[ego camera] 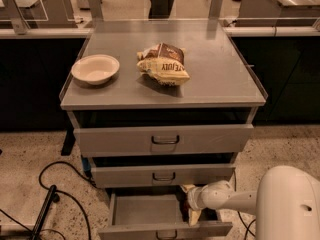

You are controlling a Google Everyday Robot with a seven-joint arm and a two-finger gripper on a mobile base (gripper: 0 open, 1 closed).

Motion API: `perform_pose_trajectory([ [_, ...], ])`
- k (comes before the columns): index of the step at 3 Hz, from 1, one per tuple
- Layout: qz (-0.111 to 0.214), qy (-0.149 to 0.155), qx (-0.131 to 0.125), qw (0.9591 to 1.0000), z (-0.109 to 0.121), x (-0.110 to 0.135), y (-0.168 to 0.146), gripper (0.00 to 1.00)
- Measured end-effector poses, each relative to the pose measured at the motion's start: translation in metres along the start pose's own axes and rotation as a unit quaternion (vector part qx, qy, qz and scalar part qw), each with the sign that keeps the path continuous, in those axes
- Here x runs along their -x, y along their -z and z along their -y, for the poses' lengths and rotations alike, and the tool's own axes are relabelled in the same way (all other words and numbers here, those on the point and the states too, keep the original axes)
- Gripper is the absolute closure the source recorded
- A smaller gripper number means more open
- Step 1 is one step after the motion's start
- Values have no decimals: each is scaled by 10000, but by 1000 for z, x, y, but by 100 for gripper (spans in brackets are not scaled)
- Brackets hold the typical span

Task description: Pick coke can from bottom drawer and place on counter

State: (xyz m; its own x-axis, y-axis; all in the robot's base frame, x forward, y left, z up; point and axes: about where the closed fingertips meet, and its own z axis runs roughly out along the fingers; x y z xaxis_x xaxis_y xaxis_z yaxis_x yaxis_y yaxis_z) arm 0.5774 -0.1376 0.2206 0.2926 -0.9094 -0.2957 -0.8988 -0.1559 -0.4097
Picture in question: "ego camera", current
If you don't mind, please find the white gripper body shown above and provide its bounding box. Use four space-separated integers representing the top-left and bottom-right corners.
187 186 206 211

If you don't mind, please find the red coke can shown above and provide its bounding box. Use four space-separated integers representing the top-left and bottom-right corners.
180 197 189 221

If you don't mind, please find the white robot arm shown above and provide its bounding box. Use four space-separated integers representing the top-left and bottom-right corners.
181 166 320 240

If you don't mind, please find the grey middle drawer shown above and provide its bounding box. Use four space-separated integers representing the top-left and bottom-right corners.
92 164 234 188

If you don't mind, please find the grey drawer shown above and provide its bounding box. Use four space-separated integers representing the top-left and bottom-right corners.
92 164 234 188
98 186 232 240
74 124 253 157

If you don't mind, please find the grey bottom drawer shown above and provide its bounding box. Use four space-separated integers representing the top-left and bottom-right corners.
98 186 232 240

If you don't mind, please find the grey top drawer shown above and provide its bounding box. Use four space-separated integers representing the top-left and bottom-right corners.
74 124 253 157

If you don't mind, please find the metal counter background right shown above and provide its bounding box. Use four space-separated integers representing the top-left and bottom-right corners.
236 0 320 27

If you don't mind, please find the yellow brown chip bag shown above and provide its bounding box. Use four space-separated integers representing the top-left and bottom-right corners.
137 43 190 86

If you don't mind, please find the black power strip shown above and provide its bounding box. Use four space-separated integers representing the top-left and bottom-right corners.
30 185 57 240

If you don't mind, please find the white bowl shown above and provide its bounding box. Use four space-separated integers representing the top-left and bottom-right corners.
71 54 120 85

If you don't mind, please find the clear acrylic barrier panel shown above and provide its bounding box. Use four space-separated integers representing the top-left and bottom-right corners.
0 0 104 36

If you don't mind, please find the black floor cable right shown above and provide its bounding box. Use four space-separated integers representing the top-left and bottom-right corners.
233 170 258 240

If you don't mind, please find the black floor cable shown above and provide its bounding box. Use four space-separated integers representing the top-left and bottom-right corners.
0 161 98 240
233 170 258 240

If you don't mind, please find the black floor cable left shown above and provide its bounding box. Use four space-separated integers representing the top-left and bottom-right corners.
0 161 98 240

